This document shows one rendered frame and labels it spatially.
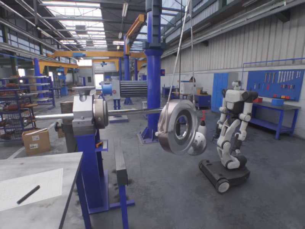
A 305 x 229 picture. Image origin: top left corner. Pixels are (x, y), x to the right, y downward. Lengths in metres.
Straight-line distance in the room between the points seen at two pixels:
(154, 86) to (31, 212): 3.03
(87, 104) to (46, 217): 1.10
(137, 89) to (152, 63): 2.07
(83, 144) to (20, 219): 0.87
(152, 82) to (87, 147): 2.27
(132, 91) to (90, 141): 3.94
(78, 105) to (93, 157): 0.57
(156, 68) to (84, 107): 2.17
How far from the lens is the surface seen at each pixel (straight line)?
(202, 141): 1.24
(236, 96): 2.09
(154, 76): 3.43
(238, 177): 2.48
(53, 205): 0.99
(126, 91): 5.33
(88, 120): 1.54
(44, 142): 3.82
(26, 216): 1.01
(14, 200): 1.14
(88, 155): 1.69
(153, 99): 3.46
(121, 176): 1.16
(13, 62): 12.47
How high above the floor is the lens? 1.50
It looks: 14 degrees down
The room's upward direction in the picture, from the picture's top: straight up
